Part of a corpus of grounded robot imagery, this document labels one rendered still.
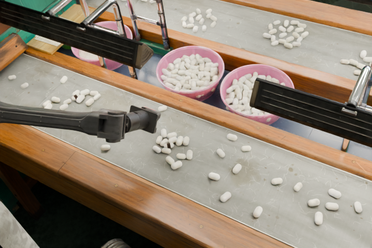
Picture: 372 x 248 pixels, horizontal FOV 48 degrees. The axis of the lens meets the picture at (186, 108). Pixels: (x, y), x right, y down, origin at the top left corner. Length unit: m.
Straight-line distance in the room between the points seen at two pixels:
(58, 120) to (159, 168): 0.38
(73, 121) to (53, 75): 0.65
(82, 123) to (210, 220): 0.45
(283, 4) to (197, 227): 1.12
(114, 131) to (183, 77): 0.55
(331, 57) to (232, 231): 0.84
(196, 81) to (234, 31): 0.34
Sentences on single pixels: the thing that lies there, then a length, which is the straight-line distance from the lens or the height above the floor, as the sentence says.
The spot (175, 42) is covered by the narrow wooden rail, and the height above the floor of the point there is 0.74.
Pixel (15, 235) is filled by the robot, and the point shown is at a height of 1.39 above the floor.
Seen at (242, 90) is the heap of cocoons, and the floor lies 0.73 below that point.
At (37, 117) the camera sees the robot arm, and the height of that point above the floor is 1.05.
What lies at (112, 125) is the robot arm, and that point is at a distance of 1.17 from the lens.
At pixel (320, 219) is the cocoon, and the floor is 0.76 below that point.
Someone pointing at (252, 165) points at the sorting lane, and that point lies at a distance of 1.37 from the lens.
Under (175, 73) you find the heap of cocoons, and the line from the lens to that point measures 1.69.
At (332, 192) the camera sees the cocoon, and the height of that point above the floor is 0.76.
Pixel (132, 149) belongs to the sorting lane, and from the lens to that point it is 1.46.
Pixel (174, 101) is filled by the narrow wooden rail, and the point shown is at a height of 0.76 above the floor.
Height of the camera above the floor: 1.87
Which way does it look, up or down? 47 degrees down
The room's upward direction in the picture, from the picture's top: 8 degrees counter-clockwise
